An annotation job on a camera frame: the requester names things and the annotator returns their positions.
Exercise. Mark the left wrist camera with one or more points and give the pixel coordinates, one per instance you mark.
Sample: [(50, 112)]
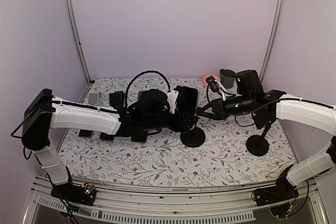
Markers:
[(173, 99)]

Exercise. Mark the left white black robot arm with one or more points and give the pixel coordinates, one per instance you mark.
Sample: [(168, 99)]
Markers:
[(50, 112)]

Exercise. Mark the white phone stand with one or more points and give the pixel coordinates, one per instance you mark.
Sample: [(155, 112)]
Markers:
[(95, 99)]

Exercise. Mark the black phone blue edge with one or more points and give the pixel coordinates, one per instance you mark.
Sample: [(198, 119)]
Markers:
[(106, 137)]

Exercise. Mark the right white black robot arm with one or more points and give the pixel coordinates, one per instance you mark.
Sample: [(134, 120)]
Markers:
[(265, 109)]

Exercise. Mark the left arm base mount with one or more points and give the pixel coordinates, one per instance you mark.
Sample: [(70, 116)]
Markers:
[(84, 194)]

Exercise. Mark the aluminium frame post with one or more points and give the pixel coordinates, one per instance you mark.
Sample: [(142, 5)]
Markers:
[(272, 39), (77, 40)]

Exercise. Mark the floral patterned table mat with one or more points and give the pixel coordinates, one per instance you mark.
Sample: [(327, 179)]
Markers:
[(164, 161)]

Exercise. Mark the left aluminium frame post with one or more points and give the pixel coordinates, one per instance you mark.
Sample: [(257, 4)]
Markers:
[(77, 40)]

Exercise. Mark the red white patterned bowl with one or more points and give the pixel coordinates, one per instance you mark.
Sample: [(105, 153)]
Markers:
[(203, 79)]

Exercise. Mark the right aluminium frame post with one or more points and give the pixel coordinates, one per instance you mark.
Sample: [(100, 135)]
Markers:
[(272, 39)]

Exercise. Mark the dark grey mug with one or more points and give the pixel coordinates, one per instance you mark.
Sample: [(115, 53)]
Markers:
[(227, 78)]

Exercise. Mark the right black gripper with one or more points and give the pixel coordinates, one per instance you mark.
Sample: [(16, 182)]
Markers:
[(218, 109)]

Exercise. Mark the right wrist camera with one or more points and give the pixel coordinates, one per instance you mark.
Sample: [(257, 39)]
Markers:
[(216, 87)]

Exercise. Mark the front aluminium rail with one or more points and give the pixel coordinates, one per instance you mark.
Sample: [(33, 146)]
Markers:
[(122, 203)]

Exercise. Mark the black phone silver edge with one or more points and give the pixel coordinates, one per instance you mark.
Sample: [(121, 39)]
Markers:
[(85, 134)]

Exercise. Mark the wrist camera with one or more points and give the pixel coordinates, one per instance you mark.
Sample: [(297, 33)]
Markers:
[(216, 87), (173, 99)]

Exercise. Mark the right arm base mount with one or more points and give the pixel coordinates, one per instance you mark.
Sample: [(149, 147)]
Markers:
[(281, 191)]

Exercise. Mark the black folding phone stand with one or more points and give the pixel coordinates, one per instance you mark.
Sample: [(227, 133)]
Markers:
[(116, 100)]

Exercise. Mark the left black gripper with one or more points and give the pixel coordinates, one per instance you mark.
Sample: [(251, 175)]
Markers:
[(184, 126)]

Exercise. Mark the black tall round-base stand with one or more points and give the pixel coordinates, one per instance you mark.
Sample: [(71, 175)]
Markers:
[(257, 145)]

